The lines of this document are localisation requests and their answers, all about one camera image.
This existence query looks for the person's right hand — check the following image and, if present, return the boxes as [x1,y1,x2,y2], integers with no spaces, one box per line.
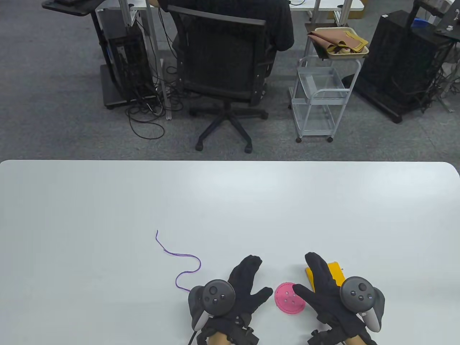
[293,252,378,342]

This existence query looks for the person's left hand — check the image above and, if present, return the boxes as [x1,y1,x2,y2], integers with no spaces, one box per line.
[206,255,274,335]

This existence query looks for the yellow felt square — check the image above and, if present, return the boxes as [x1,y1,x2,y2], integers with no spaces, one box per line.
[305,262,346,292]

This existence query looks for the pink felt button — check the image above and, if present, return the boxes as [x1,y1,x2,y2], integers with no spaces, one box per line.
[275,283,307,316]

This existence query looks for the purple thread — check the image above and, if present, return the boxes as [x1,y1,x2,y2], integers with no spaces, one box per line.
[156,230,202,292]

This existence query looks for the black mesh office chair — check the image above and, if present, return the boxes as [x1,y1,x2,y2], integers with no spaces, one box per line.
[167,5,277,154]

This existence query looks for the beige plastic tray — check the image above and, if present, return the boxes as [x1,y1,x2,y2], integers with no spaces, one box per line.
[314,26,370,60]

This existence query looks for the black equipment cabinet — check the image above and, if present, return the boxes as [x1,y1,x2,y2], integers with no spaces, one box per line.
[341,10,455,124]

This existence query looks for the black computer tower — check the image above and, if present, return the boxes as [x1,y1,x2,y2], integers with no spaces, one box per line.
[107,25,154,97]

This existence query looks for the brown cloth pieces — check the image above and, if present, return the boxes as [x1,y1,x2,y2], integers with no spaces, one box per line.
[307,29,369,52]

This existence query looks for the dark brown small table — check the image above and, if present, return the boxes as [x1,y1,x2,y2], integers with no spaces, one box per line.
[304,23,340,59]

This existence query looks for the brown cardboard box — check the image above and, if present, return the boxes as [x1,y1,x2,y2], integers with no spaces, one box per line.
[327,0,369,20]

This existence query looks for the white desk with metal legs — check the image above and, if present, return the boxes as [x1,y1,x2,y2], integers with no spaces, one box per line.
[95,0,365,121]

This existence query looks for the black equipment rack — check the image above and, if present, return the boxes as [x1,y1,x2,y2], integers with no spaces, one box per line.
[411,0,460,40]

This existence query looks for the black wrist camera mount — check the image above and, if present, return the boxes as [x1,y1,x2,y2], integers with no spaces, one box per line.
[232,316,260,345]
[307,330,346,345]

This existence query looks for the tangled black cables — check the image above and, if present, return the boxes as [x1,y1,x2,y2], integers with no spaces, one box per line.
[428,47,460,114]
[125,65,184,140]

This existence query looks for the white wire trolley cart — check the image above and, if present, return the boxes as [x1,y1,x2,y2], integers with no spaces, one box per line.
[289,56,362,143]

